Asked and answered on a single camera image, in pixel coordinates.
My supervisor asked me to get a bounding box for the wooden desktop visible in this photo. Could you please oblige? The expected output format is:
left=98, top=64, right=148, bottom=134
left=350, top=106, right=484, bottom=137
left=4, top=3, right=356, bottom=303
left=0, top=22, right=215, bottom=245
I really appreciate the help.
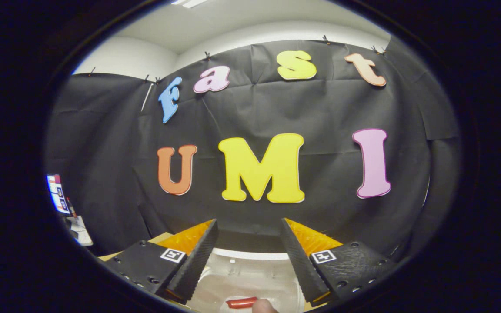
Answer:
left=98, top=232, right=321, bottom=313

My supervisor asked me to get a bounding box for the computer monitor screen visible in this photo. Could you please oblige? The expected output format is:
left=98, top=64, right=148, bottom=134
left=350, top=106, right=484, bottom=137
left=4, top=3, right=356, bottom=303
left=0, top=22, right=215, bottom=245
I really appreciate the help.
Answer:
left=46, top=174, right=72, bottom=215

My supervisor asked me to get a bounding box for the white side table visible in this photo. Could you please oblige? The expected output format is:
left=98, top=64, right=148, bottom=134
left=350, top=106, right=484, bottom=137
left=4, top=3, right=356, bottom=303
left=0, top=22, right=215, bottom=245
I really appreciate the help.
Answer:
left=63, top=215, right=94, bottom=246

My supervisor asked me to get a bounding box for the red pop can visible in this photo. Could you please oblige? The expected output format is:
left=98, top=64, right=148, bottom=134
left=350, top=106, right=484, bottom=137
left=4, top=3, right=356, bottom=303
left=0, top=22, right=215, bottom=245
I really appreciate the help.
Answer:
left=226, top=297, right=260, bottom=309

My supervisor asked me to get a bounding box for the white desktop garbage bin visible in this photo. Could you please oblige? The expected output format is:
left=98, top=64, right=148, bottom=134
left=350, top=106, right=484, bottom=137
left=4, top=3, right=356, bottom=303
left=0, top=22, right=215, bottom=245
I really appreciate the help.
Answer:
left=185, top=248, right=307, bottom=313

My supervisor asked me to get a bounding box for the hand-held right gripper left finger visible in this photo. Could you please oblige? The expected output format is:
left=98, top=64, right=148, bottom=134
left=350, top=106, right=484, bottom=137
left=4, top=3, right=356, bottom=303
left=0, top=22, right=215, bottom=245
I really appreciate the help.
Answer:
left=103, top=219, right=219, bottom=304

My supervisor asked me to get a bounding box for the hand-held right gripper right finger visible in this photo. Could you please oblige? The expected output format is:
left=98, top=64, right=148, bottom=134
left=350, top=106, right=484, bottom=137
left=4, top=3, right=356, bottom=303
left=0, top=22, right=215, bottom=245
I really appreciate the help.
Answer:
left=280, top=218, right=397, bottom=305

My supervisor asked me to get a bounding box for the black backdrop cloth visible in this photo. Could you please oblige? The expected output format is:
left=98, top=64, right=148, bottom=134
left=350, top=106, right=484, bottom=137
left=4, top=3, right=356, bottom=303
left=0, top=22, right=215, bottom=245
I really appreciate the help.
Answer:
left=44, top=37, right=462, bottom=261

